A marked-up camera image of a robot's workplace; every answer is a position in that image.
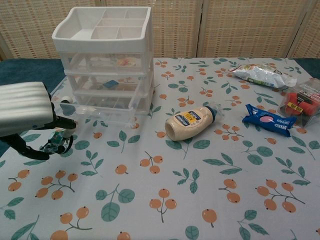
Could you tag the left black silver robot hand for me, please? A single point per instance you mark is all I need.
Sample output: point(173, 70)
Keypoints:
point(22, 107)

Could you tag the small teal black object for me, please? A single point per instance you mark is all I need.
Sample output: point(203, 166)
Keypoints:
point(55, 140)

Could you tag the clear plastic storage bin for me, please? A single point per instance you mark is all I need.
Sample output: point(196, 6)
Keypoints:
point(110, 117)

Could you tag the white drawer organizer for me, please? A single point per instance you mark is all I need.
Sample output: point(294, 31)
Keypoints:
point(82, 40)

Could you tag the blurry blue-gray object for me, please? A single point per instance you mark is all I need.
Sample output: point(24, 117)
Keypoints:
point(110, 84)

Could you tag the floral print tablecloth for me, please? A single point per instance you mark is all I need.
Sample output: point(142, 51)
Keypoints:
point(150, 190)

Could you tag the mayonnaise squeeze bottle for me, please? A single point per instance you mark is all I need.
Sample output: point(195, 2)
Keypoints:
point(185, 122)

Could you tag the bamboo folding screen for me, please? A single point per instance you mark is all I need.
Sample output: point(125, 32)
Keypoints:
point(225, 27)

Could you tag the silver snack bag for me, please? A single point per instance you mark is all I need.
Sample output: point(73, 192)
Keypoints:
point(262, 76)

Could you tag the blue snack packet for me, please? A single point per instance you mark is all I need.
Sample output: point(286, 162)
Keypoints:
point(267, 120)

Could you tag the clear pack of red snacks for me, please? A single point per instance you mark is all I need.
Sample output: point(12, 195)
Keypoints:
point(302, 105)

